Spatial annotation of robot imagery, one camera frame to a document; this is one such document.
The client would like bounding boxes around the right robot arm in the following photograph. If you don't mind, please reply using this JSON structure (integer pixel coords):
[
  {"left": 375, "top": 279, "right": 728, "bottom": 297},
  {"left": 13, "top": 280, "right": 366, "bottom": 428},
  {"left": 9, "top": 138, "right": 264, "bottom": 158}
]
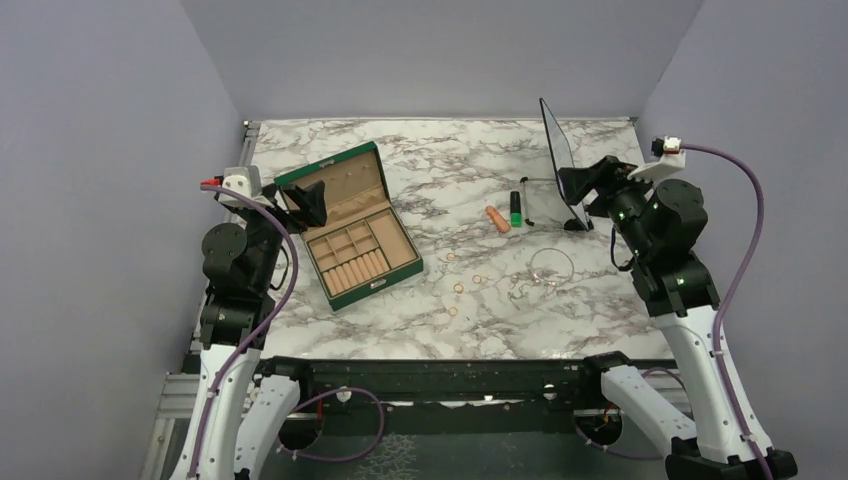
[{"left": 557, "top": 156, "right": 798, "bottom": 479}]

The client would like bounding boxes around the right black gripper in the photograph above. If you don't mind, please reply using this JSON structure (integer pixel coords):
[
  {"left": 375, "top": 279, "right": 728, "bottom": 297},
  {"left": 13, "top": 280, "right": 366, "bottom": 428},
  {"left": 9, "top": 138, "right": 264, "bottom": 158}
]
[{"left": 559, "top": 154, "right": 661, "bottom": 259}]

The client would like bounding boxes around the silver chain necklace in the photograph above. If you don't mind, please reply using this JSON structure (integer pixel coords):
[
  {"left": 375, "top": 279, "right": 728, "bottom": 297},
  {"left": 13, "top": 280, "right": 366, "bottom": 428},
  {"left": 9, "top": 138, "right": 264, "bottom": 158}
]
[{"left": 506, "top": 274, "right": 541, "bottom": 306}]

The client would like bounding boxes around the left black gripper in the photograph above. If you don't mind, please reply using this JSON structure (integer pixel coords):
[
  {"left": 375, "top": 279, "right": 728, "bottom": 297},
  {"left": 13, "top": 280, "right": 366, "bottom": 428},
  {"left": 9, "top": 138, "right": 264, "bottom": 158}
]
[{"left": 237, "top": 178, "right": 326, "bottom": 291}]

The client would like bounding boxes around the small whiteboard on stand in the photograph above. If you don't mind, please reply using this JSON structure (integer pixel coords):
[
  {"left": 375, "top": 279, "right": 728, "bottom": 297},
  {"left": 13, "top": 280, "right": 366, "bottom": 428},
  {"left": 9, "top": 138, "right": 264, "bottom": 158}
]
[{"left": 519, "top": 97, "right": 594, "bottom": 232}]

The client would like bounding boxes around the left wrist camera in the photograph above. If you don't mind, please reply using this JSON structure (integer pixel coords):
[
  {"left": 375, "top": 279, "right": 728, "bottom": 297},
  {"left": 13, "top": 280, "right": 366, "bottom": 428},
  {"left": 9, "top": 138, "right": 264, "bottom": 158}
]
[{"left": 200, "top": 165, "right": 263, "bottom": 198}]

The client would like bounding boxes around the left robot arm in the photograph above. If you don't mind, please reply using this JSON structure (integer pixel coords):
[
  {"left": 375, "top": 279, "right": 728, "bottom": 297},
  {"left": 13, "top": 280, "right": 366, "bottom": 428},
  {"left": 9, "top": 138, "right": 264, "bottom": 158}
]
[{"left": 171, "top": 177, "right": 327, "bottom": 479}]

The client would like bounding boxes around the green highlighter pen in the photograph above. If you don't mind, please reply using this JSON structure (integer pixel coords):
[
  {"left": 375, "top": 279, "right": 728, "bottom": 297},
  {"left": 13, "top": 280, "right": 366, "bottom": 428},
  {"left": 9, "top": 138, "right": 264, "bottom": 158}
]
[{"left": 510, "top": 191, "right": 523, "bottom": 228}]

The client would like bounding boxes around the aluminium frame rail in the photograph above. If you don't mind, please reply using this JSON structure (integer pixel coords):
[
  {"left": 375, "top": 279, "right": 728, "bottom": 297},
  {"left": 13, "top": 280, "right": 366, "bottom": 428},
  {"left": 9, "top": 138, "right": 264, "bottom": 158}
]
[{"left": 139, "top": 119, "right": 261, "bottom": 480}]

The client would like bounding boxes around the silver bangle bracelet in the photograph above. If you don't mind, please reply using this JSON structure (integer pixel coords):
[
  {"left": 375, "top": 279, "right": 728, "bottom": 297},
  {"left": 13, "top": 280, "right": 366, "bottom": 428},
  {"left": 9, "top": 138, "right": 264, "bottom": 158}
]
[{"left": 527, "top": 247, "right": 576, "bottom": 287}]

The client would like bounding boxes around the green jewelry box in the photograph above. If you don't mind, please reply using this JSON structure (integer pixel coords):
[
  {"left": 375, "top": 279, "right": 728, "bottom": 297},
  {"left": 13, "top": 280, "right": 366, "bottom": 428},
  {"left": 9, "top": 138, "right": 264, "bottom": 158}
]
[{"left": 274, "top": 141, "right": 423, "bottom": 311}]

